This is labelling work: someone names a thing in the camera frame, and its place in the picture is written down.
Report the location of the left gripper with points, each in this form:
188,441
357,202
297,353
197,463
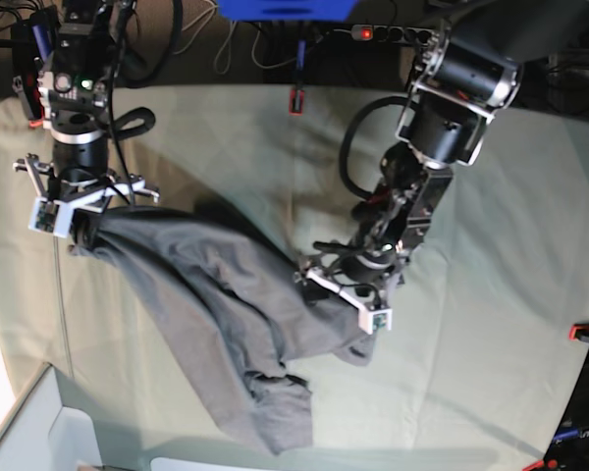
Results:
394,221

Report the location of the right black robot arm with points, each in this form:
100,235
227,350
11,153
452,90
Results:
76,86

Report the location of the blue plastic mount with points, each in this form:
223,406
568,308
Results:
286,10

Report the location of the grey t-shirt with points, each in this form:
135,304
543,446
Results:
228,308

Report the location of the red clamp bottom right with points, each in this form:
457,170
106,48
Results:
546,464

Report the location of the red black clamp far left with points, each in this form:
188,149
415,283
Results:
24,84

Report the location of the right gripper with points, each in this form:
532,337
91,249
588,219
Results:
79,154

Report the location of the red black clamp centre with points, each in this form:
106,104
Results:
297,92

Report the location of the white storage bin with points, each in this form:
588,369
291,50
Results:
40,432

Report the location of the black power strip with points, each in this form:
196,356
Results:
401,35

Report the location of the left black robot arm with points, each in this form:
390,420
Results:
467,73

